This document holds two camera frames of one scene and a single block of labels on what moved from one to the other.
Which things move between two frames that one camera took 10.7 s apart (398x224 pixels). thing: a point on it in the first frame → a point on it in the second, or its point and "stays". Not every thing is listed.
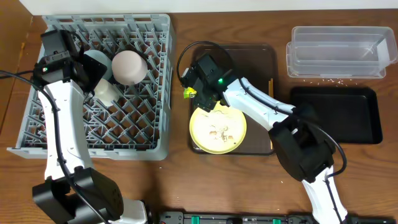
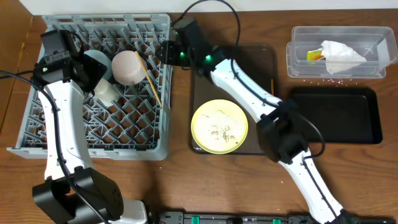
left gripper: x=94 y=71 stays
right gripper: x=204 y=101 → x=166 y=51
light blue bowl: x=101 y=58 stays
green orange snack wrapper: x=189 y=92 → x=314 y=55
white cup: x=106 y=93 stays
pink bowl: x=129 y=67 stays
